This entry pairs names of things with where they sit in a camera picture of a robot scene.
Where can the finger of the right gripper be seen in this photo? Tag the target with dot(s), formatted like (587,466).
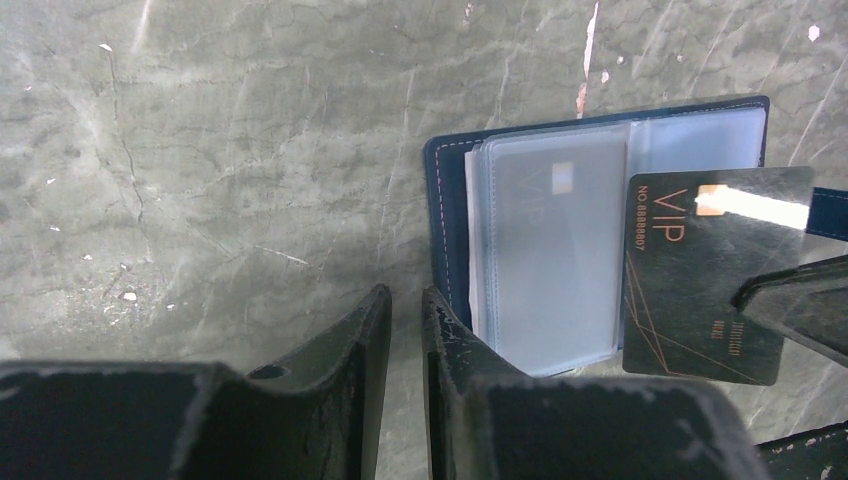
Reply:
(806,304)

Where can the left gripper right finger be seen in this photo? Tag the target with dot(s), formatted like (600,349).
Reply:
(487,420)

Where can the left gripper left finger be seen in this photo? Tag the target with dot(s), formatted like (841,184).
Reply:
(313,414)

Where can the dark blue card holder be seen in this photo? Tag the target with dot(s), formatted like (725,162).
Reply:
(528,222)

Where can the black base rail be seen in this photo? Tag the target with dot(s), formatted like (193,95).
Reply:
(814,454)

